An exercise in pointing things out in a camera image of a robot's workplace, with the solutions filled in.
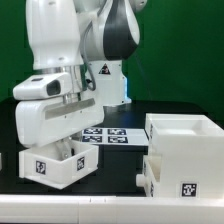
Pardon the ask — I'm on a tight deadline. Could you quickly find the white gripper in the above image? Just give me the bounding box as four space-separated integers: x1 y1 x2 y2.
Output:
13 72 104 160

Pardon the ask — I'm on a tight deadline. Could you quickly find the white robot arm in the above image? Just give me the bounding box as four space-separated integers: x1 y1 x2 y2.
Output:
13 0 147 158

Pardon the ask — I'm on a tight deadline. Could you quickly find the white marker sheet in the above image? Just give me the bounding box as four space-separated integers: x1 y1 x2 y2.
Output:
81 127 148 146

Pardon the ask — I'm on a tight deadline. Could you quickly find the white drawer housing box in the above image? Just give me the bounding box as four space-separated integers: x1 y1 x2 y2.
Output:
145 113 224 199

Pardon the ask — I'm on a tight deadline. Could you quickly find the small white drawer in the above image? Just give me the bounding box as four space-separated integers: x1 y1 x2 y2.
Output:
19 140 99 189
136 155 162 197

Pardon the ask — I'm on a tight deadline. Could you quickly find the white L-shaped frame wall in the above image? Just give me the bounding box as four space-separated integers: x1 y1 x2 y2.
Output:
0 176 224 224

